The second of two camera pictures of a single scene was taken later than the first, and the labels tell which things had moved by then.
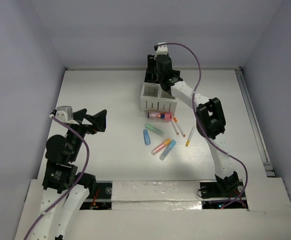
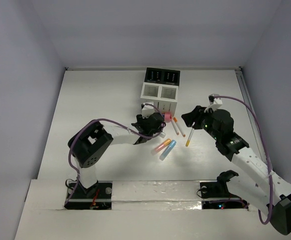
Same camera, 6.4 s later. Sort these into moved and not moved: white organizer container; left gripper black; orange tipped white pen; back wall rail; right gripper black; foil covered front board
Moved: right gripper black; left gripper black
Not moved: foil covered front board; back wall rail; orange tipped white pen; white organizer container
